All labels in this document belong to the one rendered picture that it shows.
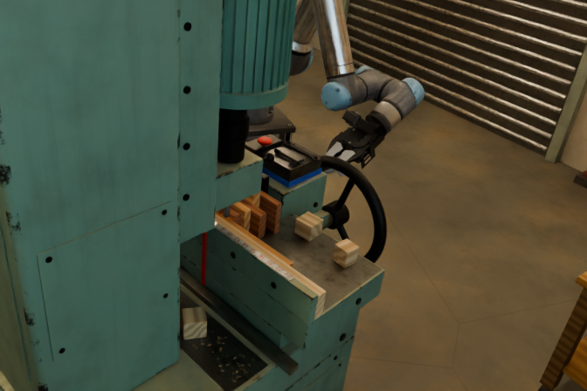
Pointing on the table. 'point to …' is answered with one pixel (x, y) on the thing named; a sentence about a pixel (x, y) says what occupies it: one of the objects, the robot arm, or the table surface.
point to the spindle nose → (232, 135)
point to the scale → (254, 252)
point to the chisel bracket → (238, 180)
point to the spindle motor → (258, 27)
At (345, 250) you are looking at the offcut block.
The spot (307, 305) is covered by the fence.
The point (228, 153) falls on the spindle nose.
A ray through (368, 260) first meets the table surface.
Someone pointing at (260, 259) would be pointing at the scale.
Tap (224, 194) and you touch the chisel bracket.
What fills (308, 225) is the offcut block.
